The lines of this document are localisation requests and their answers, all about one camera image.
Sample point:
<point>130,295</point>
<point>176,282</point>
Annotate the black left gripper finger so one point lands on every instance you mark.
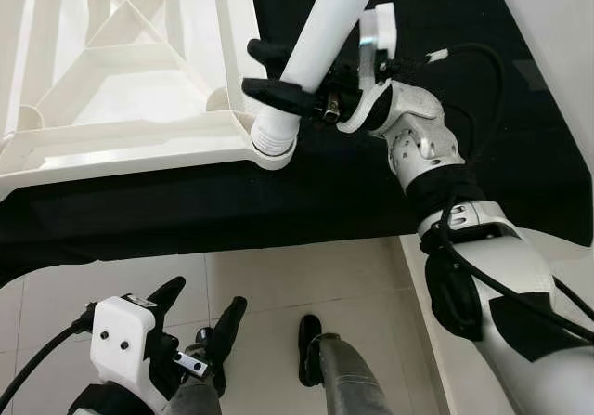
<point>167,294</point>
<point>227,327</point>

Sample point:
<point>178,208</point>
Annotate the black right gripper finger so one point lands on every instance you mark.
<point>269,55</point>
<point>278,95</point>

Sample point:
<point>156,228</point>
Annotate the white plastic table leg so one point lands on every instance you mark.
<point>325,34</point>

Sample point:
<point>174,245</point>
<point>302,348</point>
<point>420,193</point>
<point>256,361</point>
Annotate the white plastic table top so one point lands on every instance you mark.
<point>139,90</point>

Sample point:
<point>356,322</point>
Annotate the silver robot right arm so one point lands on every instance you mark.
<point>422,146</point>

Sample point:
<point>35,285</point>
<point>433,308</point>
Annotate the grey robot left leg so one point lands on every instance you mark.
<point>195,402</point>

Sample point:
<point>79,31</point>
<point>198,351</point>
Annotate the grey robot leg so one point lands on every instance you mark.
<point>343,378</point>
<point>195,402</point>

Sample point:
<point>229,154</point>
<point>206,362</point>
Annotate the black tablecloth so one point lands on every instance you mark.
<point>325,201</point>

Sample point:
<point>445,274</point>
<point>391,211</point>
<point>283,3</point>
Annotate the grey robot right leg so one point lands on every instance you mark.
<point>343,378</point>

